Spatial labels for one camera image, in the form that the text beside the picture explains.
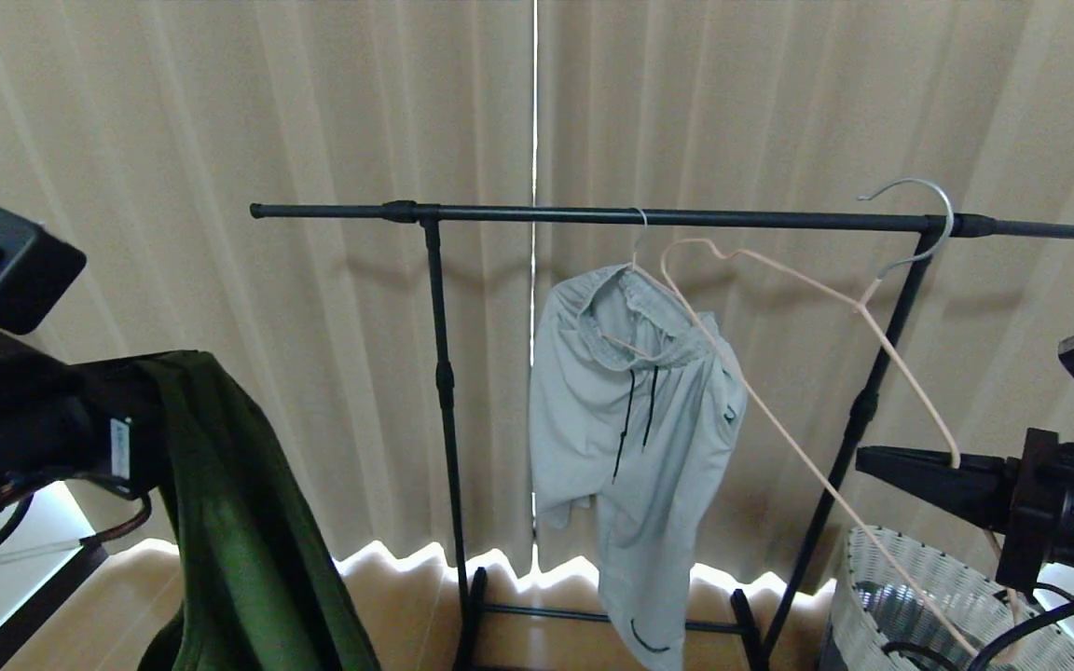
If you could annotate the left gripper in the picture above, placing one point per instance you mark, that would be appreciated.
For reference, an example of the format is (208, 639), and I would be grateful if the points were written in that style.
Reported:
(34, 419)

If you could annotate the green garment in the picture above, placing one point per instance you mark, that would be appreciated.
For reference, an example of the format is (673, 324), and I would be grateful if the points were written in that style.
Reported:
(239, 540)

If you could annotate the pink clothes hanger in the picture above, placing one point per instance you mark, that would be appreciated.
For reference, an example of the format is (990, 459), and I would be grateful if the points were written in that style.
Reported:
(952, 212)
(644, 224)

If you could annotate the pale grey shorts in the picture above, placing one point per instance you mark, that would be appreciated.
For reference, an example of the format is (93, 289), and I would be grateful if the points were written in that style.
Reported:
(649, 447)

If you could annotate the white laundry basket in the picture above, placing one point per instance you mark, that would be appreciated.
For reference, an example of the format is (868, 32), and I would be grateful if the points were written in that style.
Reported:
(919, 578)

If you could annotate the black clothes rack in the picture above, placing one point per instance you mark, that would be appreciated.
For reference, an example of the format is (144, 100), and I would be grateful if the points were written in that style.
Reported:
(686, 216)

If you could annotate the beige curtain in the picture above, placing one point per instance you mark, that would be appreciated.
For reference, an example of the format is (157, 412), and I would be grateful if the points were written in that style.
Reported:
(220, 112)

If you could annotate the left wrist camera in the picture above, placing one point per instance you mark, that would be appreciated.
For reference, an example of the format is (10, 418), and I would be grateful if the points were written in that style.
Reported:
(6, 270)

